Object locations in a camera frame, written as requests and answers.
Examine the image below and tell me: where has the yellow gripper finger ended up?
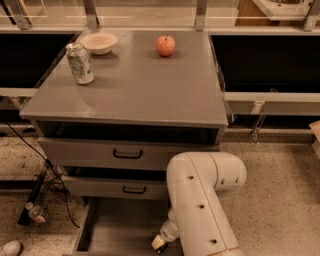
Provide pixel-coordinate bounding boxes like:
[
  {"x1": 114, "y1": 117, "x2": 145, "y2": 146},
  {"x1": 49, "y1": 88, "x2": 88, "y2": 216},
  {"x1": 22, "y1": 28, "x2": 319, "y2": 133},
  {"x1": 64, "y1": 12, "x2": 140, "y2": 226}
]
[{"x1": 151, "y1": 234, "x2": 167, "y2": 250}]

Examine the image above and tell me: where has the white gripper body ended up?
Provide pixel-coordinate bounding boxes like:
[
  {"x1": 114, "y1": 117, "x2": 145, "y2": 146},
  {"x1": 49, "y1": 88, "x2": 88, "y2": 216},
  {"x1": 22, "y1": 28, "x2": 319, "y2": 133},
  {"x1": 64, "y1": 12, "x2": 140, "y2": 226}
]
[{"x1": 160, "y1": 208, "x2": 179, "y2": 242}]

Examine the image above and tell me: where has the dark blue rxbar wrapper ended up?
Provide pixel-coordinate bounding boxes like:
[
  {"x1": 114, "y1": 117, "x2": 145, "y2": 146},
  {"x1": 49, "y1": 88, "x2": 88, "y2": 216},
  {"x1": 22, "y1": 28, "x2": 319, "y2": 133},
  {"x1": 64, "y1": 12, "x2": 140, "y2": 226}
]
[{"x1": 156, "y1": 243, "x2": 168, "y2": 255}]

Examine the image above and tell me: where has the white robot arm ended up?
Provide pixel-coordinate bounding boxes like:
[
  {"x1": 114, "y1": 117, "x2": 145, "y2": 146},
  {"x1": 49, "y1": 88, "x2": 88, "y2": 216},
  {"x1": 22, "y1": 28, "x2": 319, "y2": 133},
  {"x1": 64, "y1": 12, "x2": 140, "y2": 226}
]
[{"x1": 151, "y1": 152, "x2": 247, "y2": 256}]

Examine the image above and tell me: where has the grey bottom drawer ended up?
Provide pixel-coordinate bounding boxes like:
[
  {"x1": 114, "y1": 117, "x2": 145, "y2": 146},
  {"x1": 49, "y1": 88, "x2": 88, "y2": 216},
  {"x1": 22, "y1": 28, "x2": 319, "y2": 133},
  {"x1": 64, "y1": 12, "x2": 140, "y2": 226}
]
[{"x1": 62, "y1": 198, "x2": 183, "y2": 256}]

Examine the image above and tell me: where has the grey drawer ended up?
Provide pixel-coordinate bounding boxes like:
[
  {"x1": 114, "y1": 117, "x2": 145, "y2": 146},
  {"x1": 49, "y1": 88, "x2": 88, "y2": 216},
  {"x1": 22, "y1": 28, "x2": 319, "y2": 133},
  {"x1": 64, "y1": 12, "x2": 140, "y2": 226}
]
[
  {"x1": 62, "y1": 198, "x2": 183, "y2": 256},
  {"x1": 38, "y1": 137, "x2": 218, "y2": 171},
  {"x1": 62, "y1": 176, "x2": 168, "y2": 200}
]

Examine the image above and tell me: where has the grey middle drawer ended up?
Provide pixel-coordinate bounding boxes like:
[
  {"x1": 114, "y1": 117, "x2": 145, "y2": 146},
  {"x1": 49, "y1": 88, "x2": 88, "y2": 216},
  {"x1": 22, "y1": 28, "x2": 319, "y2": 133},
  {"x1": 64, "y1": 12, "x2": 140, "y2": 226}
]
[{"x1": 62, "y1": 176, "x2": 168, "y2": 200}]

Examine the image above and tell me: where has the grey top drawer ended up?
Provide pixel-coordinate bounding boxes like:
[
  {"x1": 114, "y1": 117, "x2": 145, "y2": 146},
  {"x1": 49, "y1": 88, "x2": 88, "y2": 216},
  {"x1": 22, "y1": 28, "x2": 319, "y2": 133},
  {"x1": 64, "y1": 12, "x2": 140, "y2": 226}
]
[{"x1": 38, "y1": 137, "x2": 218, "y2": 171}]

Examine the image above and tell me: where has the grey drawer cabinet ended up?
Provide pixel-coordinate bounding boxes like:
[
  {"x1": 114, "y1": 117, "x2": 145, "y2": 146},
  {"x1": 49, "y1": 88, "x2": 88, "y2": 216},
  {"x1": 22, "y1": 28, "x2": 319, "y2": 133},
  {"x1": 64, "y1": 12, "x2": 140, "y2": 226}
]
[{"x1": 19, "y1": 29, "x2": 229, "y2": 221}]

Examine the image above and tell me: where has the plastic bottle on floor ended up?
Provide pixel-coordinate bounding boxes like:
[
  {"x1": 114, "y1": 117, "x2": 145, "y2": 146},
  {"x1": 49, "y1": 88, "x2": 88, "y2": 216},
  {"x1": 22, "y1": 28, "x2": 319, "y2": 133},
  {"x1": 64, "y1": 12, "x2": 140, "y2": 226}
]
[{"x1": 25, "y1": 202, "x2": 48, "y2": 224}]

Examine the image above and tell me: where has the black floor bar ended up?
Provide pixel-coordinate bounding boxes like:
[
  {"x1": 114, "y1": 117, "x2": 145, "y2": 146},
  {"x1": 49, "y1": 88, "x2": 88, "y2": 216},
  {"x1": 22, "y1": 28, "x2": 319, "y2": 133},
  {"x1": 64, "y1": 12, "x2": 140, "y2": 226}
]
[{"x1": 18, "y1": 168, "x2": 47, "y2": 226}]

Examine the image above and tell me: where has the white shoe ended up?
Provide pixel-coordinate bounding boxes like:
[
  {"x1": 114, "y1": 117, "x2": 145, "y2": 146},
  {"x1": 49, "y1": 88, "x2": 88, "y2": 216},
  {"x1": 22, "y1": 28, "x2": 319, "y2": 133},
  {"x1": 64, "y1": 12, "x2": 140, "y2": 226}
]
[{"x1": 0, "y1": 240, "x2": 22, "y2": 256}]

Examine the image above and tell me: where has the red apple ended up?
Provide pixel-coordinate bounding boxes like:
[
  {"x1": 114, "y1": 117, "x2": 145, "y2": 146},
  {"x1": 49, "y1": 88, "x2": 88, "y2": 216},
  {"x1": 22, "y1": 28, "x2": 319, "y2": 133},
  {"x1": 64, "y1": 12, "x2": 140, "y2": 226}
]
[{"x1": 156, "y1": 35, "x2": 176, "y2": 57}]

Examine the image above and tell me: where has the silver green soda can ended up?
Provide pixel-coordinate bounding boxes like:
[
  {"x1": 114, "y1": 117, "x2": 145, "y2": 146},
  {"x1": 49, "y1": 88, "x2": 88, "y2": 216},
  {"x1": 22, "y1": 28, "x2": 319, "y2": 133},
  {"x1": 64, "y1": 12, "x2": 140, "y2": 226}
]
[{"x1": 66, "y1": 43, "x2": 94, "y2": 85}]

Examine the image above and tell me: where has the white bowl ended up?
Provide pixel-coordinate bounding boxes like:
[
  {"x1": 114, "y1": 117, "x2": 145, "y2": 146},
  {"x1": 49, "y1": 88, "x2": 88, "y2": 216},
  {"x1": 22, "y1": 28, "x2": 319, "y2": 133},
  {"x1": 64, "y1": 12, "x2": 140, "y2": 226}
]
[{"x1": 80, "y1": 32, "x2": 117, "y2": 55}]

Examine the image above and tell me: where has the wooden furniture top right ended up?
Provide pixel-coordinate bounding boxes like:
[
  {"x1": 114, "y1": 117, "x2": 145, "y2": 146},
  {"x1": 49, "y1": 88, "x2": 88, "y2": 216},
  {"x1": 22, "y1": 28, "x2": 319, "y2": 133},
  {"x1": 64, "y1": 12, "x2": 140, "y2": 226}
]
[{"x1": 235, "y1": 0, "x2": 315, "y2": 27}]

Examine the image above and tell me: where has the black cable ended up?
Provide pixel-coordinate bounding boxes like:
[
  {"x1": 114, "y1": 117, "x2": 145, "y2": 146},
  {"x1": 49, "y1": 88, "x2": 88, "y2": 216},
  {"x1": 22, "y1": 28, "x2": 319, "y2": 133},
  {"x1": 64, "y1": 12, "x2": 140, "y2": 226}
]
[{"x1": 2, "y1": 120, "x2": 81, "y2": 229}]

